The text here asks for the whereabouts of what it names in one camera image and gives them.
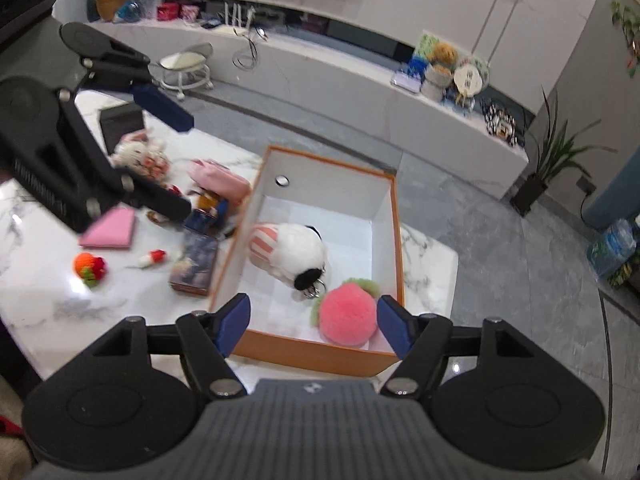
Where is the hanging vine plant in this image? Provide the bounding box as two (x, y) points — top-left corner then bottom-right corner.
(611, 0), (640, 78)

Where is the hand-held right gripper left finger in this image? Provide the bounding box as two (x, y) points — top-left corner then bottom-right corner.
(92, 292), (252, 402)

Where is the blue water jug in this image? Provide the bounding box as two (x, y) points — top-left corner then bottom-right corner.
(587, 217), (638, 281)

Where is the brown teddy bear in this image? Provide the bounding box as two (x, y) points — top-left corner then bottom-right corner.
(431, 42), (460, 68)

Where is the orange red crochet toy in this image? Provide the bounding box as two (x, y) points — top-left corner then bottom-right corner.
(73, 252), (108, 288)

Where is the pink peach plush toy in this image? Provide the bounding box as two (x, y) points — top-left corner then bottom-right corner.
(310, 277), (381, 347)

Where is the dark blue printed box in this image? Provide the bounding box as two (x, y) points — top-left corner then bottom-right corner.
(169, 232), (221, 297)

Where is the white rabbit plush toy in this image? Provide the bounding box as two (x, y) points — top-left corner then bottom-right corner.
(110, 130), (173, 181)

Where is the green blue picture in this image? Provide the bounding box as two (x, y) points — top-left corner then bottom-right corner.
(412, 30), (488, 91)

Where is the small white red toy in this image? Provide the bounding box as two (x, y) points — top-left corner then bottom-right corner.
(125, 249), (168, 270)

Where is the white round stool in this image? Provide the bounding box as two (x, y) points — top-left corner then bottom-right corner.
(159, 42), (215, 101)

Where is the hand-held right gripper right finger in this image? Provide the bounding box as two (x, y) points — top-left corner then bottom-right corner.
(376, 295), (538, 402)

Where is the grey flower pot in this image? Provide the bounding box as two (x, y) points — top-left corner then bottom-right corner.
(420, 64), (453, 101)

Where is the white fluffy plush keychain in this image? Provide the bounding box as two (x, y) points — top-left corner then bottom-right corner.
(248, 221), (331, 304)

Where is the orange cardboard box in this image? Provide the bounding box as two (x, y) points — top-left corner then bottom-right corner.
(207, 145), (405, 378)

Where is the black cable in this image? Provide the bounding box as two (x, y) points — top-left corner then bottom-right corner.
(231, 25), (271, 71)

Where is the pink pouch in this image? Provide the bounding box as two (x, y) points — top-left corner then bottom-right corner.
(187, 158), (252, 206)

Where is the black box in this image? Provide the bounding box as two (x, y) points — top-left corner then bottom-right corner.
(98, 102), (147, 158)

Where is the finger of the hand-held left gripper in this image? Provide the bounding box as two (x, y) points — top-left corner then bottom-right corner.
(60, 22), (195, 134)
(12, 87), (193, 234)

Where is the white router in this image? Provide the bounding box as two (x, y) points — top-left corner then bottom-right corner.
(222, 2), (258, 38)

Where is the pink folded cloth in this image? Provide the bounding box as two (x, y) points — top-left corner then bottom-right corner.
(79, 207), (137, 250)

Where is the white marble tv cabinet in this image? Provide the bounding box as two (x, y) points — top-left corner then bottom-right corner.
(52, 0), (530, 201)

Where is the dog plush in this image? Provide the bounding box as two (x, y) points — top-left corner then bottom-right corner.
(182, 190), (231, 235)

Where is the tall potted plant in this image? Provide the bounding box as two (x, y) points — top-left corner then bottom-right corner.
(510, 87), (618, 218)

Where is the gold vase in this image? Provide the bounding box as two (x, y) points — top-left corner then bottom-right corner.
(95, 0), (132, 23)

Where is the round white hand fan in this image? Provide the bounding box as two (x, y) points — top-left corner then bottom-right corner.
(452, 57), (488, 98)

